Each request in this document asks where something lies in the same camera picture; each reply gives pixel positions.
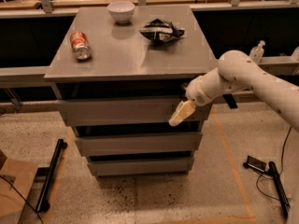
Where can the cardboard box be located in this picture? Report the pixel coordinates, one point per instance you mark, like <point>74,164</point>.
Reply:
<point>16,179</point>

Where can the black left floor bar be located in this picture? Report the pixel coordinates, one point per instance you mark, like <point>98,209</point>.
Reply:
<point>43,204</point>

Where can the black device on floor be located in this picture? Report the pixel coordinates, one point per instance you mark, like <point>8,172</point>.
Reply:
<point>256,165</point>

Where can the grey metal rail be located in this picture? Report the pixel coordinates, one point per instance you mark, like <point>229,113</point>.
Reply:
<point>26,77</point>

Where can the white ceramic bowl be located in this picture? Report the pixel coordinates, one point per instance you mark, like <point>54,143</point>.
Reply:
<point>121,12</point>

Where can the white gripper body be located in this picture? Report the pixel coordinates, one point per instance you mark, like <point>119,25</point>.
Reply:
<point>195,93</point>

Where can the black floor bar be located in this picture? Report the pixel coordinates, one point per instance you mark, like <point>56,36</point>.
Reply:
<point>43,204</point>
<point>280,190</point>

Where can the grey top drawer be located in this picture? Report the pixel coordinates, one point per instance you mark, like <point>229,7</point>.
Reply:
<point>113,111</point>

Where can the grey bottom drawer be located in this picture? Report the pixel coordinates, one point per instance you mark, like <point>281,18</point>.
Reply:
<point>141,167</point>

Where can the grey drawer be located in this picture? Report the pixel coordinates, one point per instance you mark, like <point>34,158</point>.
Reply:
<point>141,167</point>
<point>113,111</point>
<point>138,144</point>

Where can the black crumpled chip bag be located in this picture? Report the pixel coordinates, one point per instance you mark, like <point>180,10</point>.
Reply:
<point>161,31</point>

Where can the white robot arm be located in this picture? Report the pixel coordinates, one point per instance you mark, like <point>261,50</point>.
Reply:
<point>236,70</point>

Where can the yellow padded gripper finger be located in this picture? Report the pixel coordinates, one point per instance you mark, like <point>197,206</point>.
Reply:
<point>183,111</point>

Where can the grey middle drawer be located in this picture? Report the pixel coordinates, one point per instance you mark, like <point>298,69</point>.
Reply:
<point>138,144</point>

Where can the grey drawer cabinet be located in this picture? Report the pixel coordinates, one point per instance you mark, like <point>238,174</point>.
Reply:
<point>126,64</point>

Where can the clear sanitizer bottle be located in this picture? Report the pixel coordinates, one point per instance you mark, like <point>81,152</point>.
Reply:
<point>257,52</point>

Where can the black right floor bar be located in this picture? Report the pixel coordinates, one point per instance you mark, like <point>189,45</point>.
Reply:
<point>280,190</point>

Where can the red soda can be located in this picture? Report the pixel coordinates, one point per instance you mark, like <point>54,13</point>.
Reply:
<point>80,46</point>

